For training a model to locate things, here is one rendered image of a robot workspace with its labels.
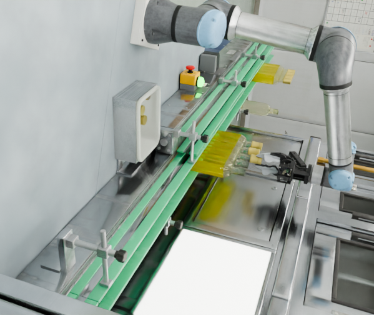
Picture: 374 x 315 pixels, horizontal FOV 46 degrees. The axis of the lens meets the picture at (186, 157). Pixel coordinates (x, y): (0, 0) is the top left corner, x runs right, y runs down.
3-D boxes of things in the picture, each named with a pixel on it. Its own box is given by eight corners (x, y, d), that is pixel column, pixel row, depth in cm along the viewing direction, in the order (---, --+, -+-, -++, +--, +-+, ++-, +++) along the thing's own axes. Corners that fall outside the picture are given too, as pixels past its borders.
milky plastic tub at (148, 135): (115, 159, 145) (139, 165, 142) (113, 96, 134) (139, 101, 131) (138, 137, 159) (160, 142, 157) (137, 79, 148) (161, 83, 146)
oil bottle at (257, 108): (230, 110, 247) (276, 119, 240) (231, 102, 243) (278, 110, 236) (233, 105, 251) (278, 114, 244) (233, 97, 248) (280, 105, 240)
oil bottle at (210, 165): (177, 167, 169) (230, 180, 164) (177, 155, 167) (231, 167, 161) (182, 160, 174) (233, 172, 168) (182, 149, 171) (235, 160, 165)
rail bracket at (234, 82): (216, 84, 205) (245, 89, 201) (218, 69, 201) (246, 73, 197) (219, 81, 208) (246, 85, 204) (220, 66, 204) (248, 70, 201)
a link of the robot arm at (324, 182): (355, 167, 162) (350, 185, 166) (325, 160, 164) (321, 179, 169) (355, 177, 155) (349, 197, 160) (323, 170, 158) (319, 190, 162)
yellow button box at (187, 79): (178, 89, 192) (194, 91, 190) (178, 72, 188) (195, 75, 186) (183, 84, 198) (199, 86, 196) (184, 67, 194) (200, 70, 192)
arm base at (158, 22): (148, -10, 134) (178, -6, 132) (165, 1, 149) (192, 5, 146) (140, 40, 137) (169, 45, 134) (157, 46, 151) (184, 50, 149)
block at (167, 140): (154, 152, 161) (172, 155, 159) (155, 129, 156) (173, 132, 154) (158, 147, 164) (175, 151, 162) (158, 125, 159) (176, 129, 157)
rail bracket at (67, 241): (41, 271, 109) (122, 297, 103) (32, 218, 101) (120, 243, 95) (52, 259, 113) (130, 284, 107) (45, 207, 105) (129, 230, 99)
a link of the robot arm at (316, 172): (324, 162, 165) (320, 180, 169) (312, 160, 166) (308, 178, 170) (323, 172, 159) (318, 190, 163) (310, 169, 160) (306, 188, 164)
